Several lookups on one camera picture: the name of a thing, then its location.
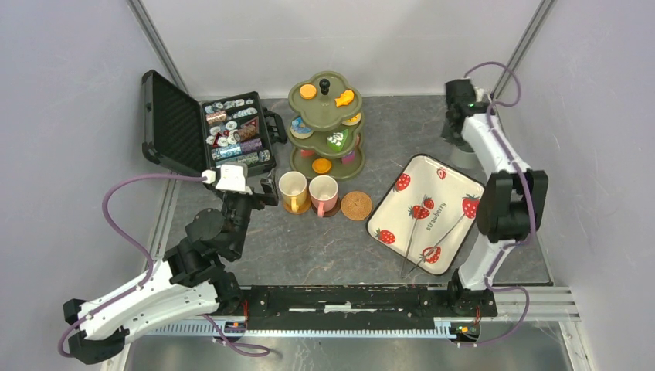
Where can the red strawberry cake slice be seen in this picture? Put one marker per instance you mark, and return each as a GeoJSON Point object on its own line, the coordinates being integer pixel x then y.
{"type": "Point", "coordinates": [304, 153]}

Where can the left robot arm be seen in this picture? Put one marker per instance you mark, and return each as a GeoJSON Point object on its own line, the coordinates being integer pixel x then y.
{"type": "Point", "coordinates": [189, 280]}

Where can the round orange biscuit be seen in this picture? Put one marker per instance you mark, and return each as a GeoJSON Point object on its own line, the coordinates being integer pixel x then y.
{"type": "Point", "coordinates": [308, 91]}

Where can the small orange pastry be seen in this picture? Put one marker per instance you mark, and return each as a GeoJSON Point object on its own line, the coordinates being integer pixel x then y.
{"type": "Point", "coordinates": [345, 98]}

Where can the orange macaron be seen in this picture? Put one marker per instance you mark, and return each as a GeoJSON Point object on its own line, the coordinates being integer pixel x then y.
{"type": "Point", "coordinates": [321, 166]}

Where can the green three-tier dessert stand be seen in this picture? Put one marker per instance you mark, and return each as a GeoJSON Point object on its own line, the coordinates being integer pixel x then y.
{"type": "Point", "coordinates": [324, 118]}

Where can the grey-green ceramic mug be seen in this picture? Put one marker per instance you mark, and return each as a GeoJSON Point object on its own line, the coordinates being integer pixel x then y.
{"type": "Point", "coordinates": [464, 157]}

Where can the yellow ceramic mug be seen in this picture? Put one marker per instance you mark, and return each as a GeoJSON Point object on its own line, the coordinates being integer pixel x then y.
{"type": "Point", "coordinates": [293, 187]}

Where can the purple cake slice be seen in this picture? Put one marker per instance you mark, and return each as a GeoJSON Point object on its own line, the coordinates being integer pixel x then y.
{"type": "Point", "coordinates": [349, 158]}

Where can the metal serving tongs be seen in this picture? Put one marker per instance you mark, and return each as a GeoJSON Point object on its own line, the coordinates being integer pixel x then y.
{"type": "Point", "coordinates": [434, 242]}

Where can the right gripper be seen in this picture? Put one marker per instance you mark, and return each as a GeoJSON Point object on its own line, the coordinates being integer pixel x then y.
{"type": "Point", "coordinates": [451, 137]}

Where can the green triangular cake slice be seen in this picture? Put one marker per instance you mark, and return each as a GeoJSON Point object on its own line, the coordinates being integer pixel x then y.
{"type": "Point", "coordinates": [337, 140]}

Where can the yellow glazed donut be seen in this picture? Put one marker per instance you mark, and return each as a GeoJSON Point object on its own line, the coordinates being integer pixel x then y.
{"type": "Point", "coordinates": [353, 120]}

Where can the blue glazed donut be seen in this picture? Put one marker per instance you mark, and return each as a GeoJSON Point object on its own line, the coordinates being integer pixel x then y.
{"type": "Point", "coordinates": [299, 129]}

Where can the black poker chip case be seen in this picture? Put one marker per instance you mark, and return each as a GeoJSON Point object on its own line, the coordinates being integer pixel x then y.
{"type": "Point", "coordinates": [188, 136]}

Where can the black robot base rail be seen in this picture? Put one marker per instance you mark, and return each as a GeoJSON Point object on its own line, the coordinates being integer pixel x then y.
{"type": "Point", "coordinates": [355, 307]}

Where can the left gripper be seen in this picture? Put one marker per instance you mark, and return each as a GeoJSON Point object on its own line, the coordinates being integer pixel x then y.
{"type": "Point", "coordinates": [270, 197]}

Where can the woven rattan round coaster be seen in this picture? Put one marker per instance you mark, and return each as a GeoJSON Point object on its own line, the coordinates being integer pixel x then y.
{"type": "Point", "coordinates": [356, 205]}

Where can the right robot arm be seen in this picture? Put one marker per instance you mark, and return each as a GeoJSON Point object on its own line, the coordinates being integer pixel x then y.
{"type": "Point", "coordinates": [513, 200]}

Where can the dark brown round coaster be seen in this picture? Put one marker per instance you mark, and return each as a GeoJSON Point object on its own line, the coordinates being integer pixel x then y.
{"type": "Point", "coordinates": [335, 210]}

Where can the strawberry print serving tray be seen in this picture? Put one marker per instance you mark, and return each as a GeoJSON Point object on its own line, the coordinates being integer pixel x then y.
{"type": "Point", "coordinates": [414, 195]}

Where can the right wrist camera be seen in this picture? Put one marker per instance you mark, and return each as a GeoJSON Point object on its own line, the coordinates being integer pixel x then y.
{"type": "Point", "coordinates": [481, 94]}

